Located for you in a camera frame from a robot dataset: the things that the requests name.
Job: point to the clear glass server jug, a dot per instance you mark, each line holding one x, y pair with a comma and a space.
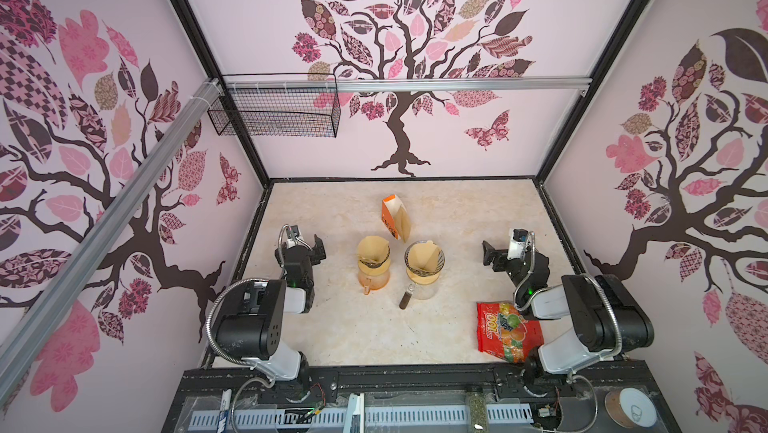
415, 291

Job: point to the orange coffee filter box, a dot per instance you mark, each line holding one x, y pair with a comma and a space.
396, 218

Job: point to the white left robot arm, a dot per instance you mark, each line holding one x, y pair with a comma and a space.
244, 326

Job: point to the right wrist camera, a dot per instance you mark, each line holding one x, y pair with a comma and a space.
518, 244

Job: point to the orange glass pitcher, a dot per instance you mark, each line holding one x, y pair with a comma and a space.
370, 283

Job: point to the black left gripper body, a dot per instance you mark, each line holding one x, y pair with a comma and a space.
314, 255

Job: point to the round white brown device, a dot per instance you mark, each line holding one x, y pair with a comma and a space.
631, 408

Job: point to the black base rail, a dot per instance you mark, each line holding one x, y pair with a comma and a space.
408, 398

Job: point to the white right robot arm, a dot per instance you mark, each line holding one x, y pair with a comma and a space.
606, 320

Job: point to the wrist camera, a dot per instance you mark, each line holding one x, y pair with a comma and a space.
518, 244
292, 236

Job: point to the clear glass dripper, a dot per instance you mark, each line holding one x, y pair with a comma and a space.
424, 262

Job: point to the brown paper coffee filter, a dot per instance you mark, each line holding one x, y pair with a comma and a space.
425, 258

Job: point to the small jar of granules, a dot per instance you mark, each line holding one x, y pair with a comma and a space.
477, 418

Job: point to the black wire basket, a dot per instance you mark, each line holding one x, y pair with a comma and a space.
278, 104

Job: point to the red candy bag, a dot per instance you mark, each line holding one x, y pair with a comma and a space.
504, 333

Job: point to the wooden ring dripper holder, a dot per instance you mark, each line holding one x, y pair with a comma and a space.
423, 280

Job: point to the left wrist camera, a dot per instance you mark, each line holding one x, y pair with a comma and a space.
292, 236

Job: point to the green glass dripper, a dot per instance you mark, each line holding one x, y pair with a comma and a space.
374, 267

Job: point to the aluminium rail back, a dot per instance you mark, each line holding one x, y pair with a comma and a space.
407, 85

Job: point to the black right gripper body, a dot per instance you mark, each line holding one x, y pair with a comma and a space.
513, 268

